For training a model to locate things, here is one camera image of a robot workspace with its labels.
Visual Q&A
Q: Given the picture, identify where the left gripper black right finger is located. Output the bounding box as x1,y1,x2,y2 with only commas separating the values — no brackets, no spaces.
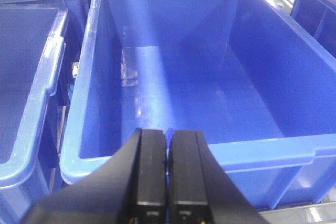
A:
168,130,267,223

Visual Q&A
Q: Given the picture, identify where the steel front rail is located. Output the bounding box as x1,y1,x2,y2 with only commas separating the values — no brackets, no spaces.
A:
260,201,335,223

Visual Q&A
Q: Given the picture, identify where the blue bin far right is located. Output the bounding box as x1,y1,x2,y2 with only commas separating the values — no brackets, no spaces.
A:
291,0,335,56

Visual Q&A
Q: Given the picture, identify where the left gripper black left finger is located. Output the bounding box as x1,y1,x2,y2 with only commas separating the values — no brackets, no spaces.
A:
22,129,166,223

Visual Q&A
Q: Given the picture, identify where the large blue bin right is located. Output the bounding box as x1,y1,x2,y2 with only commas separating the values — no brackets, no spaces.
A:
60,0,335,209

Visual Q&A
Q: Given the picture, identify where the large blue bin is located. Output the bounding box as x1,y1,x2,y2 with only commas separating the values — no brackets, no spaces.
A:
60,0,335,209
1,4,69,223

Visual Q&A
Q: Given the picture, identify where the large blue bin left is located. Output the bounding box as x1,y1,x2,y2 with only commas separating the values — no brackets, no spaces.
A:
1,4,69,223

